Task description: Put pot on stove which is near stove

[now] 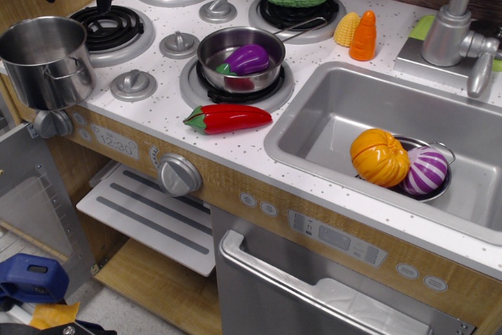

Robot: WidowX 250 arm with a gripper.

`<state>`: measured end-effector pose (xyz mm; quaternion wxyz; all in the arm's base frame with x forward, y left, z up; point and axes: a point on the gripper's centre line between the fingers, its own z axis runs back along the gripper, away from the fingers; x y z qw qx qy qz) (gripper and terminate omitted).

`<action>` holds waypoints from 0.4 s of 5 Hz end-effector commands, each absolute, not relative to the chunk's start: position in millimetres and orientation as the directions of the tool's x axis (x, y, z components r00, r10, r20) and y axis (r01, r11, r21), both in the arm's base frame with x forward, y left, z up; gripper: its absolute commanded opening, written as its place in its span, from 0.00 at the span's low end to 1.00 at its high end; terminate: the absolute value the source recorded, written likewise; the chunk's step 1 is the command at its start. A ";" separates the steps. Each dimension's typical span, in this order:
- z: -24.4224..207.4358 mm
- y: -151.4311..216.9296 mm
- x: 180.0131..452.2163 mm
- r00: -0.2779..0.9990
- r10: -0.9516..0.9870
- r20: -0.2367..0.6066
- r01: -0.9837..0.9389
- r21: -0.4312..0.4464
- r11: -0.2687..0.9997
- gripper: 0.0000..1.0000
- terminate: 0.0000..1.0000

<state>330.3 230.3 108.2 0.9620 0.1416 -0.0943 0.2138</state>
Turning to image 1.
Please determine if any front left stove burner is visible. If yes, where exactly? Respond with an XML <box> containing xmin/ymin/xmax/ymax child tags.
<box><xmin>71</xmin><ymin>5</ymin><xmax>155</xmax><ymax>67</ymax></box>

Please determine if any tall stainless steel pot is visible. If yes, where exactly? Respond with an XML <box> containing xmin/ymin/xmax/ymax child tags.
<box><xmin>1</xmin><ymin>16</ymin><xmax>96</xmax><ymax>111</ymax></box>

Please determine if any silver stove knob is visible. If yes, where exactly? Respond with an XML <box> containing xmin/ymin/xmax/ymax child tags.
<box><xmin>110</xmin><ymin>69</ymin><xmax>157</xmax><ymax>102</ymax></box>
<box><xmin>198</xmin><ymin>0</ymin><xmax>238</xmax><ymax>24</ymax></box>
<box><xmin>159</xmin><ymin>31</ymin><xmax>200</xmax><ymax>60</ymax></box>

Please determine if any silver stove knob front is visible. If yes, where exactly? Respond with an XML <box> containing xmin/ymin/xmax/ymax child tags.
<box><xmin>110</xmin><ymin>69</ymin><xmax>157</xmax><ymax>102</ymax></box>

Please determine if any front right stove burner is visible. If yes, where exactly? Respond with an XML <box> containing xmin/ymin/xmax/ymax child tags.
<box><xmin>180</xmin><ymin>57</ymin><xmax>295</xmax><ymax>112</ymax></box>

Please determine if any back right stove burner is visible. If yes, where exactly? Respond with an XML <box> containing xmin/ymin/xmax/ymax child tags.
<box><xmin>248</xmin><ymin>0</ymin><xmax>347</xmax><ymax>45</ymax></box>

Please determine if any small steel saucepan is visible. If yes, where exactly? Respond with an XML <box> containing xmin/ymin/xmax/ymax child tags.
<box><xmin>197</xmin><ymin>16</ymin><xmax>327</xmax><ymax>94</ymax></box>

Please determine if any small silver side dial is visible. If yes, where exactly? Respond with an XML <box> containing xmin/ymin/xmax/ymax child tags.
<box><xmin>33</xmin><ymin>110</ymin><xmax>74</xmax><ymax>139</ymax></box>

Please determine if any digital clock display panel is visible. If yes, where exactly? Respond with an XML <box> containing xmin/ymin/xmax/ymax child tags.
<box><xmin>91</xmin><ymin>124</ymin><xmax>140</xmax><ymax>160</ymax></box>

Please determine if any purple toy eggplant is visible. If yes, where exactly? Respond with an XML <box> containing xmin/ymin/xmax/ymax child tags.
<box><xmin>215</xmin><ymin>44</ymin><xmax>269</xmax><ymax>76</ymax></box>

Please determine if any red toy chili pepper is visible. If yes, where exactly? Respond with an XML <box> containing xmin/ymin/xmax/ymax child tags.
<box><xmin>183</xmin><ymin>104</ymin><xmax>273</xmax><ymax>135</ymax></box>

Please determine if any large silver oven dial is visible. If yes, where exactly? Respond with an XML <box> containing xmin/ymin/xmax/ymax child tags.
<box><xmin>158</xmin><ymin>153</ymin><xmax>202</xmax><ymax>197</ymax></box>

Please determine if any white oven rack shelf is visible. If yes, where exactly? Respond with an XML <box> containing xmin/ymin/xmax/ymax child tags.
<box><xmin>77</xmin><ymin>164</ymin><xmax>215</xmax><ymax>277</ymax></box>

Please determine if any yellow toy corn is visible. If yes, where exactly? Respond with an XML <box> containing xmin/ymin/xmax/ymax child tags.
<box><xmin>333</xmin><ymin>12</ymin><xmax>360</xmax><ymax>47</ymax></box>

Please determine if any open oven door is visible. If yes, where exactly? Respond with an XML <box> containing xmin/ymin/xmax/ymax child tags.
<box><xmin>1</xmin><ymin>125</ymin><xmax>95</xmax><ymax>301</ymax></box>

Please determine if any grey toy sink basin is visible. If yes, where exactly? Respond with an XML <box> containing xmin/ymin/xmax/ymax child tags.
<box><xmin>264</xmin><ymin>62</ymin><xmax>501</xmax><ymax>245</ymax></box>

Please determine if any orange toy carrot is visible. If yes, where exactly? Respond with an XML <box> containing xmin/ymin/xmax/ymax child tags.
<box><xmin>349</xmin><ymin>10</ymin><xmax>377</xmax><ymax>61</ymax></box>

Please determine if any blue clamp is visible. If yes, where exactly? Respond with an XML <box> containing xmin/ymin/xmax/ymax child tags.
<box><xmin>1</xmin><ymin>253</ymin><xmax>70</xmax><ymax>304</ymax></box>

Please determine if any orange toy pumpkin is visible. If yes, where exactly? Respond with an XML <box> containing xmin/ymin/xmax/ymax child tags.
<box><xmin>350</xmin><ymin>129</ymin><xmax>410</xmax><ymax>188</ymax></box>

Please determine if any silver dishwasher door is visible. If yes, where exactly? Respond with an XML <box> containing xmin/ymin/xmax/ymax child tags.
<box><xmin>211</xmin><ymin>208</ymin><xmax>476</xmax><ymax>334</ymax></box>

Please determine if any silver toy faucet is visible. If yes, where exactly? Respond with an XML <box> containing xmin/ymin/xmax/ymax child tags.
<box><xmin>395</xmin><ymin>0</ymin><xmax>501</xmax><ymax>98</ymax></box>

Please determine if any small steel bowl in sink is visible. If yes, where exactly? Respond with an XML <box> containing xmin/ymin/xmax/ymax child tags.
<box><xmin>355</xmin><ymin>135</ymin><xmax>457</xmax><ymax>203</ymax></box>

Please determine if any purple striped toy onion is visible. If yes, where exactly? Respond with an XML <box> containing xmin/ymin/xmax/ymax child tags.
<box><xmin>399</xmin><ymin>146</ymin><xmax>449</xmax><ymax>195</ymax></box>

